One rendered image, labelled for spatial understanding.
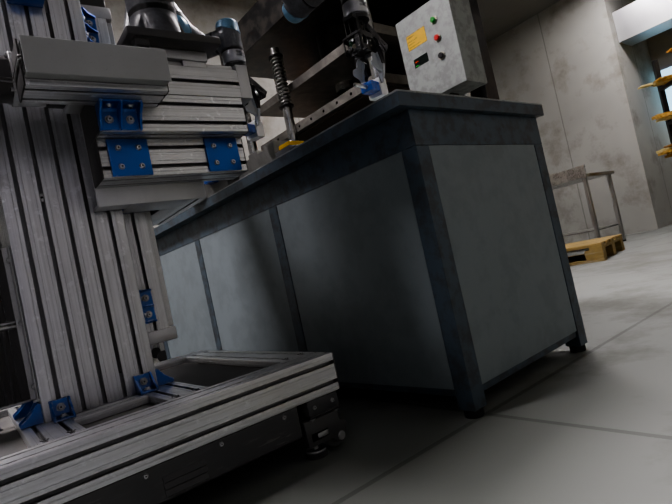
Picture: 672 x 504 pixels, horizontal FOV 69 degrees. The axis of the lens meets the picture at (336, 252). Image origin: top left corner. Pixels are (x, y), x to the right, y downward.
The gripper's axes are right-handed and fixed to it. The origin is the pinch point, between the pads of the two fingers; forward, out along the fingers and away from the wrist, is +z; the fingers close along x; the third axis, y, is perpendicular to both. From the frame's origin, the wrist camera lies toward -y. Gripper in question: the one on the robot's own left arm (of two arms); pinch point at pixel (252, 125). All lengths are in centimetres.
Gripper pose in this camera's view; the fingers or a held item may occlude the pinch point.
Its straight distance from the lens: 173.0
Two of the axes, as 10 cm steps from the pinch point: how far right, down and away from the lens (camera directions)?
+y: -5.8, 1.0, -8.1
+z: 2.1, 9.8, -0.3
